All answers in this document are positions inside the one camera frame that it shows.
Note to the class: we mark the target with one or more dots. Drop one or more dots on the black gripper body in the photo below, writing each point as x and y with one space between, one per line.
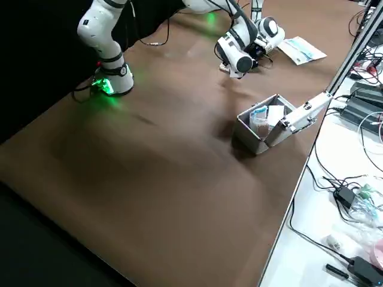
256 51

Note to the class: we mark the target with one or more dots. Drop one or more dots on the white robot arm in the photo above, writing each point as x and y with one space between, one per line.
278 36
98 33

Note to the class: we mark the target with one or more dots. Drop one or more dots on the white blue medicine packet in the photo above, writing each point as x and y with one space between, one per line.
258 113

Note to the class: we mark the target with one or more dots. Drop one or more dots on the blue white mask packet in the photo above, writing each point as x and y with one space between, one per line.
302 49

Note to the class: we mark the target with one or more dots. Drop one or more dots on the white folded paper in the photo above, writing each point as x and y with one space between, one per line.
275 115

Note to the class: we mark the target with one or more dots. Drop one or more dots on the silver aluminium case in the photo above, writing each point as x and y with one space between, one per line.
248 134

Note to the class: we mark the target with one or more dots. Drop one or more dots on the black power brick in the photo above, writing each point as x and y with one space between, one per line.
362 115
368 92

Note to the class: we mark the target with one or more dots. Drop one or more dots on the small black adapter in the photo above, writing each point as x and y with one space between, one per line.
344 197

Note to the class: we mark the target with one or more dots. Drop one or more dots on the plastic bag of connectors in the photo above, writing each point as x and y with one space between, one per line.
366 203

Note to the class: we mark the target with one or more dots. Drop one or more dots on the small white bottle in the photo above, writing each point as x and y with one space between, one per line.
333 242

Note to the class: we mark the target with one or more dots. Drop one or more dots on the black marker pen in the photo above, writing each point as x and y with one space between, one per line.
336 271

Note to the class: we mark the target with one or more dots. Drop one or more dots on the pink round object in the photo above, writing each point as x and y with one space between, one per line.
379 254

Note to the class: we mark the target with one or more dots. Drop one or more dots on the large black adapter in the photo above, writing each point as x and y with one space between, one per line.
365 269

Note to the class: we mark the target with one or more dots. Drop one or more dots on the aluminium frame post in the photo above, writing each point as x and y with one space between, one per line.
354 51

